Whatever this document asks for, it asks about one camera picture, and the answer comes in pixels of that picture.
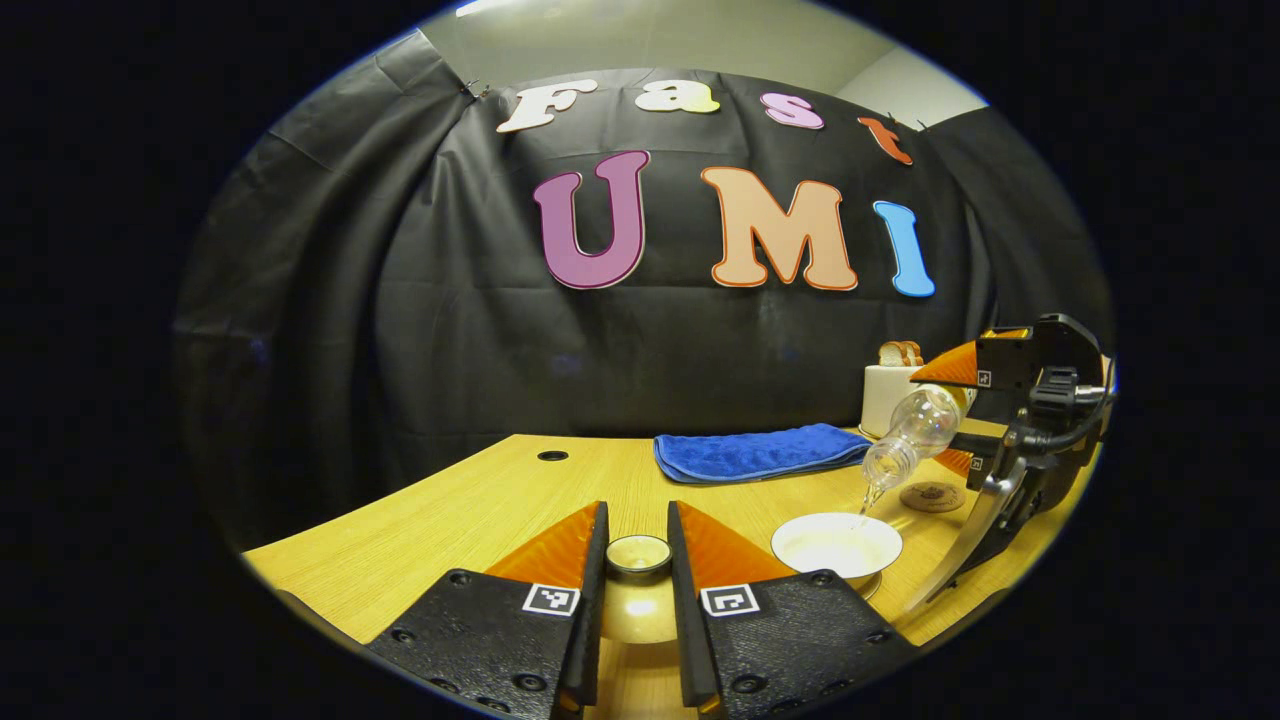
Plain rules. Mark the blue folded towel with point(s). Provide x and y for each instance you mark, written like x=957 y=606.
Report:
x=760 y=452

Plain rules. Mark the toast bread slice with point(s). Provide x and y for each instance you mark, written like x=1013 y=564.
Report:
x=913 y=353
x=890 y=354

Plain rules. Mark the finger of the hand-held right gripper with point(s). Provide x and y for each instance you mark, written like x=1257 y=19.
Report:
x=955 y=368
x=975 y=448

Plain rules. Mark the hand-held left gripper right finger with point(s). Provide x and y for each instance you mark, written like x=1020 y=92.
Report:
x=780 y=640

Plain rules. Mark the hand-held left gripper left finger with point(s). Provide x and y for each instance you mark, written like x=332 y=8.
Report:
x=520 y=640

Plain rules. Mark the round wooden coaster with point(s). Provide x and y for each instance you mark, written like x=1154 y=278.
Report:
x=932 y=497

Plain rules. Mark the white toaster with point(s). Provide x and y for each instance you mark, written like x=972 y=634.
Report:
x=885 y=400

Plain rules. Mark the beige ceramic teacup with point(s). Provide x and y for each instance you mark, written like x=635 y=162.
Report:
x=835 y=545

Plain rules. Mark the clear glass water bottle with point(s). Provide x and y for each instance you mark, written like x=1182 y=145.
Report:
x=915 y=435

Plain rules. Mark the black backdrop cloth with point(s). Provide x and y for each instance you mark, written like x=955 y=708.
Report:
x=450 y=300

